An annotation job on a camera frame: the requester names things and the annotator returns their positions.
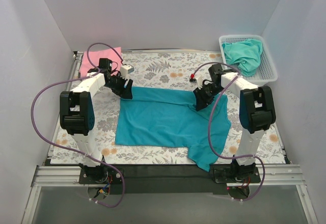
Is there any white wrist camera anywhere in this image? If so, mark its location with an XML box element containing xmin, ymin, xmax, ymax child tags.
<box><xmin>189</xmin><ymin>74</ymin><xmax>204</xmax><ymax>88</ymax></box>
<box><xmin>120</xmin><ymin>65</ymin><xmax>134</xmax><ymax>79</ymax></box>

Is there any floral table mat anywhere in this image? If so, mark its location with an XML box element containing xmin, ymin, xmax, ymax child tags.
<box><xmin>50</xmin><ymin>51</ymin><xmax>286</xmax><ymax>165</ymax></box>

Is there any light green t shirt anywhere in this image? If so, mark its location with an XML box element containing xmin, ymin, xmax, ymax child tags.
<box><xmin>222</xmin><ymin>39</ymin><xmax>263</xmax><ymax>77</ymax></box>

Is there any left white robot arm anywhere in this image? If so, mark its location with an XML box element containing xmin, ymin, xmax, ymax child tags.
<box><xmin>60</xmin><ymin>58</ymin><xmax>134</xmax><ymax>183</ymax></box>

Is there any pink folded t shirt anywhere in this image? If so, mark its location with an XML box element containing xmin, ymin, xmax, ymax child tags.
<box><xmin>79</xmin><ymin>47</ymin><xmax>122</xmax><ymax>77</ymax></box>

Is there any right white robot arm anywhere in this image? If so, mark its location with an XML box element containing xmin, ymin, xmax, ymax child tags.
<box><xmin>189</xmin><ymin>62</ymin><xmax>276</xmax><ymax>184</ymax></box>

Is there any teal blue t shirt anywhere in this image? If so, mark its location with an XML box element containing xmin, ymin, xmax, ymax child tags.
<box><xmin>115</xmin><ymin>87</ymin><xmax>231</xmax><ymax>171</ymax></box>

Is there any aluminium frame rail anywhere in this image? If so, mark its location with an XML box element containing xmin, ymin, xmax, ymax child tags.
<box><xmin>32</xmin><ymin>164</ymin><xmax>306</xmax><ymax>186</ymax></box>

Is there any white plastic basket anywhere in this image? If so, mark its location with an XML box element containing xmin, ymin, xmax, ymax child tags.
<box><xmin>219</xmin><ymin>34</ymin><xmax>278</xmax><ymax>86</ymax></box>

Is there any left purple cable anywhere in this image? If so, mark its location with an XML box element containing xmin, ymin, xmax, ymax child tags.
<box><xmin>30</xmin><ymin>42</ymin><xmax>126</xmax><ymax>208</ymax></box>

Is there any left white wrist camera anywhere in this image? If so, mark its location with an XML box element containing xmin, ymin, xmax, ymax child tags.
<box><xmin>120</xmin><ymin>65</ymin><xmax>134</xmax><ymax>79</ymax></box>

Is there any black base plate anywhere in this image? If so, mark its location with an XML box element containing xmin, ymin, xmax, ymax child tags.
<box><xmin>78</xmin><ymin>164</ymin><xmax>262</xmax><ymax>195</ymax></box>

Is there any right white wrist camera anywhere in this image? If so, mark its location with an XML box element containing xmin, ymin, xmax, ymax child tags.
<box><xmin>189</xmin><ymin>74</ymin><xmax>204</xmax><ymax>88</ymax></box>

